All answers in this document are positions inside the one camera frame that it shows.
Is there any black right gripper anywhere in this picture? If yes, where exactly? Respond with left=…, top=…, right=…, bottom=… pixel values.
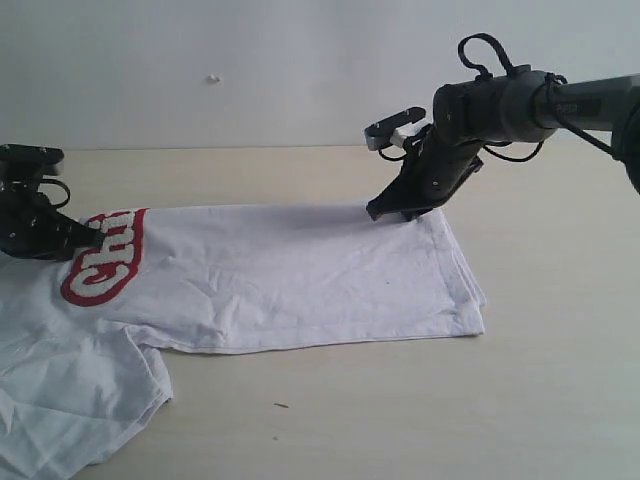
left=366, top=126, right=484, bottom=221

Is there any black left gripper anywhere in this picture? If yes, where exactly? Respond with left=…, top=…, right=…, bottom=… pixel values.
left=1, top=169, right=104, bottom=260

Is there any white t-shirt red lettering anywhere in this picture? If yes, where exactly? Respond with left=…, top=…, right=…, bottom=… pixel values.
left=1, top=205, right=485, bottom=479

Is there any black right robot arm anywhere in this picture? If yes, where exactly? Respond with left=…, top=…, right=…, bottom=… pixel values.
left=364, top=65, right=639, bottom=221

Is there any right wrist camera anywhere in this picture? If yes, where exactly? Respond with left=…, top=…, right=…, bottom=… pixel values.
left=364, top=106, right=429, bottom=151

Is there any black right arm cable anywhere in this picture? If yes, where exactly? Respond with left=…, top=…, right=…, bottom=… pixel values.
left=379, top=32, right=621, bottom=164

